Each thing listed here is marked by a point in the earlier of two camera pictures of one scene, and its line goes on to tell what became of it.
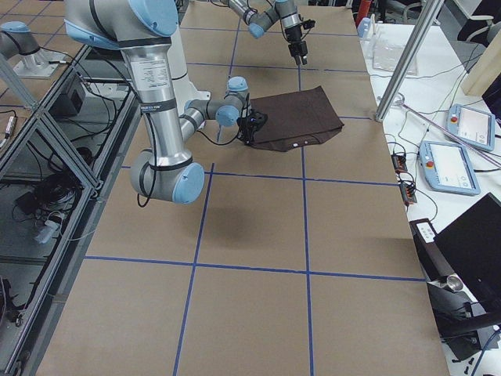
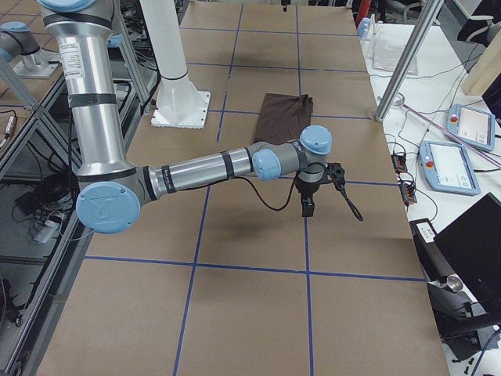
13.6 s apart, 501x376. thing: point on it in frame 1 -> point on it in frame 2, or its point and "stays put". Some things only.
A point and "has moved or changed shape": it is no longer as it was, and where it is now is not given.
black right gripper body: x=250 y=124 -> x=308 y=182
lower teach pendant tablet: x=448 y=168 stays put
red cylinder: x=363 y=10 stays put
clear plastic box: x=387 y=53 stays put
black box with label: x=434 y=261 stays put
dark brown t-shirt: x=296 y=119 has moved or changed shape
